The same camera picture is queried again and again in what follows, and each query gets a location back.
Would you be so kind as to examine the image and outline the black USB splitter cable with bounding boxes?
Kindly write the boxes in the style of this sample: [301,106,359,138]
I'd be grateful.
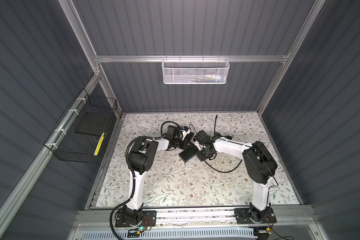
[203,114,243,174]

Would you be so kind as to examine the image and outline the white ventilated cable duct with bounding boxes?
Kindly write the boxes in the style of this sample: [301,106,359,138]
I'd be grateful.
[79,227,258,240]

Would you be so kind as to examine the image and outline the white wire mesh basket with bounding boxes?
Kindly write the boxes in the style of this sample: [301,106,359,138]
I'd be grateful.
[161,57,230,85]

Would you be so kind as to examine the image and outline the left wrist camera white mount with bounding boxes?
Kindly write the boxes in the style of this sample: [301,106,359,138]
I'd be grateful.
[180,126,191,141]

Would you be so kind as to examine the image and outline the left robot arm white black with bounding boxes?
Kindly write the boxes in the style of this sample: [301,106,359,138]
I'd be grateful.
[114,121,194,226]

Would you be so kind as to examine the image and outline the black wire basket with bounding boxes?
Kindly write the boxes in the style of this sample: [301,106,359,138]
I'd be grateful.
[45,91,118,164]

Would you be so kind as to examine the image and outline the black network switch blue ports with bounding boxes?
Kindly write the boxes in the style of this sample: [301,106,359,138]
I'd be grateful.
[179,146,198,163]

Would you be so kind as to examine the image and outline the markers in white basket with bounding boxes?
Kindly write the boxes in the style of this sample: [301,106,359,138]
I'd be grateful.
[188,75,226,84]

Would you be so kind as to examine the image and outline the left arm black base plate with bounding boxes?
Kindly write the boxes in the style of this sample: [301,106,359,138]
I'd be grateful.
[114,210,157,228]

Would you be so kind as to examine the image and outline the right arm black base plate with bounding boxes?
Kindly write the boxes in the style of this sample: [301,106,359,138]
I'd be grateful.
[234,207,277,224]

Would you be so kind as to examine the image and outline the black foam pad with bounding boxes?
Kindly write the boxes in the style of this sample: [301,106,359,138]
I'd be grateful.
[75,113,108,137]

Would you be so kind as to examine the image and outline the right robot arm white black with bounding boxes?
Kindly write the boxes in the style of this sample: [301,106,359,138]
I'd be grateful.
[194,131,278,218]

